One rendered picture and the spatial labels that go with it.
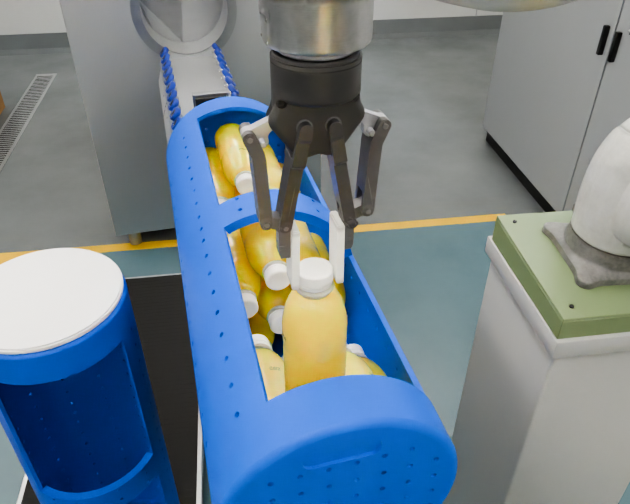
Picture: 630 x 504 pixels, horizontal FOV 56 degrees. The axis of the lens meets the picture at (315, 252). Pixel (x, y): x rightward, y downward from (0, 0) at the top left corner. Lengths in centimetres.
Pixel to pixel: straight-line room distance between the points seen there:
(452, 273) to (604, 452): 154
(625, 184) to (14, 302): 104
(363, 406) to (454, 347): 185
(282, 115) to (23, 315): 73
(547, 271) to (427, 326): 142
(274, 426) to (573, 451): 88
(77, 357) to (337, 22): 77
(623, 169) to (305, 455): 69
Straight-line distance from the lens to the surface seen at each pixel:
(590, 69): 298
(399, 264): 284
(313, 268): 61
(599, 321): 112
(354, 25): 47
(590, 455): 145
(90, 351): 109
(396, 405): 65
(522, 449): 134
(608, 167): 109
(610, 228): 112
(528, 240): 122
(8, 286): 120
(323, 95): 48
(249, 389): 68
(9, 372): 110
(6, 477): 228
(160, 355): 224
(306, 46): 46
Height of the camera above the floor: 172
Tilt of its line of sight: 37 degrees down
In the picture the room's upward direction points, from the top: straight up
